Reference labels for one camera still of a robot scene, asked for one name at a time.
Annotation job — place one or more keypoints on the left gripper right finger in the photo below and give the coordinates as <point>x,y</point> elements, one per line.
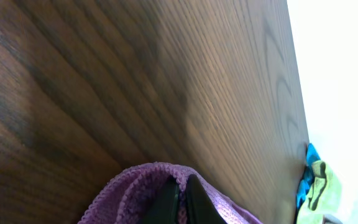
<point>199,207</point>

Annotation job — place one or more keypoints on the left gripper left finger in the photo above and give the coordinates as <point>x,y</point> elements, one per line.
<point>164,209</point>

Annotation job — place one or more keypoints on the purple microfiber cloth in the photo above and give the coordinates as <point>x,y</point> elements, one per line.
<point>129,195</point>

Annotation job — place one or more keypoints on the green microfiber cloth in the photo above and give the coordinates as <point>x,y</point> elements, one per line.
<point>323,198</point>

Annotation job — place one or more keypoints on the blue microfiber cloth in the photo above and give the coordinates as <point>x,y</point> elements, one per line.
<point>308,176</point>

